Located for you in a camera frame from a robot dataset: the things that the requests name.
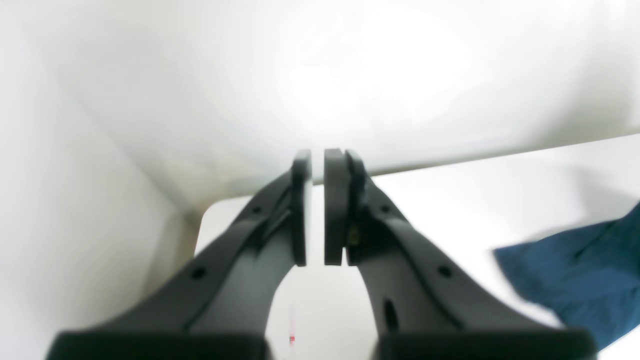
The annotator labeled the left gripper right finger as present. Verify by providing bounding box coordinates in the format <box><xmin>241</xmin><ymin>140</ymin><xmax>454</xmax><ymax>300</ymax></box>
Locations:
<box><xmin>323</xmin><ymin>149</ymin><xmax>598</xmax><ymax>360</ymax></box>

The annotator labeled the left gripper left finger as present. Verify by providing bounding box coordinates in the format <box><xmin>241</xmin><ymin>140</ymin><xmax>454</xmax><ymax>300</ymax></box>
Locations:
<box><xmin>46</xmin><ymin>149</ymin><xmax>312</xmax><ymax>360</ymax></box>

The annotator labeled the dark navy T-shirt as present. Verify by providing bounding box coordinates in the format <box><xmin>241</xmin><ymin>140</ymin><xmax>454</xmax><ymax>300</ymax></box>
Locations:
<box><xmin>493</xmin><ymin>205</ymin><xmax>640</xmax><ymax>350</ymax></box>

